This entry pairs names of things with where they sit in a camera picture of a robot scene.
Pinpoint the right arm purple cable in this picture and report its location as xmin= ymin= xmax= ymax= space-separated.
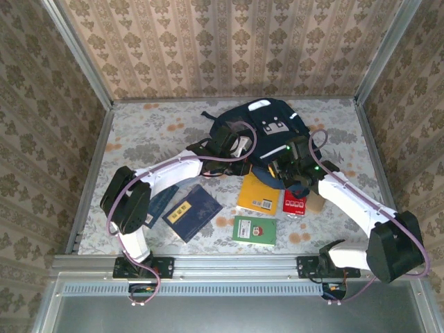
xmin=307 ymin=130 xmax=432 ymax=306

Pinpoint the red booklet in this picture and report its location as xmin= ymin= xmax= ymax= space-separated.
xmin=282 ymin=189 xmax=307 ymax=216

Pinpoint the green book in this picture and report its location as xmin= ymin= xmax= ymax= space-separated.
xmin=232 ymin=214 xmax=278 ymax=246

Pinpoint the grey metal panel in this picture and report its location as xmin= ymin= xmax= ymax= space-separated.
xmin=33 ymin=277 xmax=444 ymax=333

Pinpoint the blue patterned book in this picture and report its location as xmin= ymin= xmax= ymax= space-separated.
xmin=144 ymin=185 xmax=180 ymax=229

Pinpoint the aluminium side rail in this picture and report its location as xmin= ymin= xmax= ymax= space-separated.
xmin=353 ymin=102 xmax=413 ymax=253
xmin=65 ymin=107 xmax=114 ymax=256

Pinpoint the navy book with yellow label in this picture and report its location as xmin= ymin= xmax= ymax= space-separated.
xmin=162 ymin=183 xmax=224 ymax=244

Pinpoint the aluminium frame rail with mounts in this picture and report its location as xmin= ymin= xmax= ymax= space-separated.
xmin=51 ymin=255 xmax=426 ymax=278

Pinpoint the navy blue backpack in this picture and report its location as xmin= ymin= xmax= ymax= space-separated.
xmin=200 ymin=98 xmax=341 ymax=198

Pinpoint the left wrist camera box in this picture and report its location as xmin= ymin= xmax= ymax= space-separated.
xmin=232 ymin=135 xmax=253 ymax=157

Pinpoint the grey slotted cable duct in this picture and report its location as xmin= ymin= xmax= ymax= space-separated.
xmin=64 ymin=282 xmax=325 ymax=296

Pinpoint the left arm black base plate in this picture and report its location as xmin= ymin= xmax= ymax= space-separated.
xmin=112 ymin=256 xmax=174 ymax=280

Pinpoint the black connector with wires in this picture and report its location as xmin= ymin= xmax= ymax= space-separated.
xmin=127 ymin=282 xmax=157 ymax=302
xmin=321 ymin=281 xmax=348 ymax=301

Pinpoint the aluminium corner post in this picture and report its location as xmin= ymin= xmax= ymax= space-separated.
xmin=41 ymin=0 xmax=114 ymax=110
xmin=353 ymin=0 xmax=422 ymax=105

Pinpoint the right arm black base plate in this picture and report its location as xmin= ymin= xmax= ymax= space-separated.
xmin=296 ymin=255 xmax=361 ymax=280

